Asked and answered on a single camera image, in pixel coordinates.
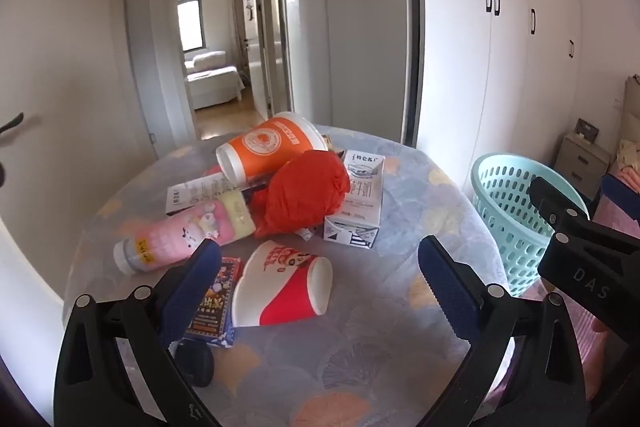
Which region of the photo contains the dark colourful card box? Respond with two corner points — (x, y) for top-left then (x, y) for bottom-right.
(184, 257), (243, 349)

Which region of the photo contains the dark picture frame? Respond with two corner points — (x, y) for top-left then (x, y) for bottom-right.
(575, 118), (600, 142)

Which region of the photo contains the black oval object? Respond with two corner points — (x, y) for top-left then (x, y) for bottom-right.
(177, 339), (216, 388)

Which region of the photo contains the dark framed window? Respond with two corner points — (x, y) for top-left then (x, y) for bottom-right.
(177, 0), (203, 52)

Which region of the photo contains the pink drink bottle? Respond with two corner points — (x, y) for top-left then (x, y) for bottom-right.
(113, 192), (257, 275)

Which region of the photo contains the orange paper cup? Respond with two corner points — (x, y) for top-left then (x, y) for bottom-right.
(216, 112), (329, 188)

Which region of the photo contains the red plastic bag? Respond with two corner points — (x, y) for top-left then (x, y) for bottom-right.
(250, 149), (351, 238)

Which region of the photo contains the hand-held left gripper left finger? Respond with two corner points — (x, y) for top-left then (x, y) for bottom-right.
(54, 237), (223, 427)

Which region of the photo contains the white open hall door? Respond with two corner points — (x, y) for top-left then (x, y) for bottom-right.
(252, 0), (293, 118)

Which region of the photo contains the black door handle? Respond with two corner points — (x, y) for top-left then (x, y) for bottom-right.
(0, 113), (25, 135)

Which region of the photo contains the white wardrobe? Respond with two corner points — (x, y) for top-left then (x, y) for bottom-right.
(415, 0), (586, 188)

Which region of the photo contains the teal plastic basket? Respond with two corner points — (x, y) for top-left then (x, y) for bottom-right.
(470, 153), (591, 298)

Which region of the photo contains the black sliding door frame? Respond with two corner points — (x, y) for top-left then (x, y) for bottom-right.
(400, 0), (426, 148)

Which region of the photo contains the bed with pink bedding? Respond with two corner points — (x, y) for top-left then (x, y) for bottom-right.
(570, 74), (640, 408)

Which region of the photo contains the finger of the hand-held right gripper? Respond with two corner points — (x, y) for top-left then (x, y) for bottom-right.
(529, 177), (593, 233)

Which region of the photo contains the beige nightstand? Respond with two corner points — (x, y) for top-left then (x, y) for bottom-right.
(554, 132), (612, 202)

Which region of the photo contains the white printed paper box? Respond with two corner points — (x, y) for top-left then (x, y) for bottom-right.
(166, 174), (236, 215)

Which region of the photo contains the red white paper bowl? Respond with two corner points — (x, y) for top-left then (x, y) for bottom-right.
(230, 239), (333, 328)

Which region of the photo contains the white bed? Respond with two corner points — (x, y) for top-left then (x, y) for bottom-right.
(184, 50), (246, 110)

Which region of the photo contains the white room door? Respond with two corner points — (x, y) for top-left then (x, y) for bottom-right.
(0, 0), (156, 308)

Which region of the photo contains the white milk carton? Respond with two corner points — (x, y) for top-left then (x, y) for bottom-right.
(322, 149), (386, 250)

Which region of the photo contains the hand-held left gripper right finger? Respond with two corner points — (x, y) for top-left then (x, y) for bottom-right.
(417, 234), (586, 427)

